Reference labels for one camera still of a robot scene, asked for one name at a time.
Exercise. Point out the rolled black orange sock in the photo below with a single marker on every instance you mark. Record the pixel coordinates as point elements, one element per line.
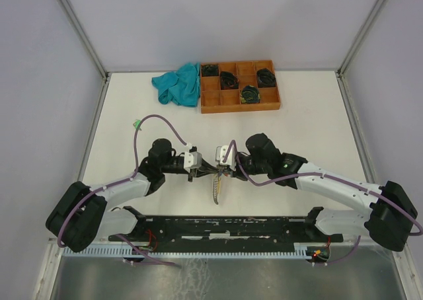
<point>228,80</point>

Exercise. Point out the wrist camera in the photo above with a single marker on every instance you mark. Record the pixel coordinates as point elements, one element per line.
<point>225,157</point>
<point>192,159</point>

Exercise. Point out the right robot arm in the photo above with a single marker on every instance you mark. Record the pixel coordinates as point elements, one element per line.
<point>384,213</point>

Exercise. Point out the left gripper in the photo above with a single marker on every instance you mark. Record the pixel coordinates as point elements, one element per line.
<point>204,169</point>

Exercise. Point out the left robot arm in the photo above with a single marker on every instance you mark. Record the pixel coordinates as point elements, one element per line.
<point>86,213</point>

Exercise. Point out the green tag key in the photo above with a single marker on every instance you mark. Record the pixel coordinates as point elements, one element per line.
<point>136,124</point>

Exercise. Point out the white cable duct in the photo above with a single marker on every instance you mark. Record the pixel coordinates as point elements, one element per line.
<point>125,251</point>

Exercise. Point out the rolled dark sock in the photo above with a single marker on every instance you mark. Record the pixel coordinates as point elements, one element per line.
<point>210,70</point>

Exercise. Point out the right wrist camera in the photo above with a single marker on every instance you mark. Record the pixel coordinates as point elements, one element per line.
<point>225,157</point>

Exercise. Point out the teal cloth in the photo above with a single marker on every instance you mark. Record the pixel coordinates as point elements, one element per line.
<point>181,87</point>

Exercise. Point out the wooden compartment tray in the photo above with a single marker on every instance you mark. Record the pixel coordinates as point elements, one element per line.
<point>214,100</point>

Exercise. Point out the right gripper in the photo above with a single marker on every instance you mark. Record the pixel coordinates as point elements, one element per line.
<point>235,173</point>

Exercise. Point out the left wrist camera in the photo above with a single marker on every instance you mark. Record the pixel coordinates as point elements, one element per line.
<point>192,159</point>

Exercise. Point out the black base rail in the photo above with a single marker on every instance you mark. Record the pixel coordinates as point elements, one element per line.
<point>219,234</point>

